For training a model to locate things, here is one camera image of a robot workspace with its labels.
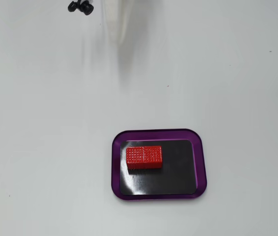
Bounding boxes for red textured block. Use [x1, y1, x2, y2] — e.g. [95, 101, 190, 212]
[125, 145, 164, 171]

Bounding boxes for purple metal tray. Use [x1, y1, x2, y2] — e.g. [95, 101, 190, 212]
[111, 128, 208, 203]

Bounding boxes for black tray mat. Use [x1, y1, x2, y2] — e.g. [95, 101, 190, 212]
[120, 139, 198, 196]

